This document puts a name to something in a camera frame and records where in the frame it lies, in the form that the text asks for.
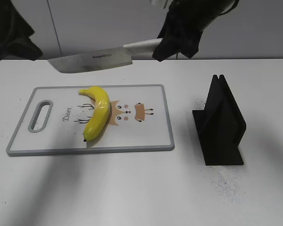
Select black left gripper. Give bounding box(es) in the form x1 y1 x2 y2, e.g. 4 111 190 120
0 0 43 61

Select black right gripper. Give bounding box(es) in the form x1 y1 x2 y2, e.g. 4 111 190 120
152 0 239 62

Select white-handled kitchen knife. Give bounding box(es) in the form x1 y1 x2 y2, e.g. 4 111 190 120
48 38 162 73

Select yellow plastic banana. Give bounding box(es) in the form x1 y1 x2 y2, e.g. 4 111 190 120
78 86 110 142

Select black knife stand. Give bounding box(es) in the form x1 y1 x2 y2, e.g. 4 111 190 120
192 74 246 166

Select white grey-rimmed cutting board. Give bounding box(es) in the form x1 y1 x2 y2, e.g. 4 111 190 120
6 84 175 156

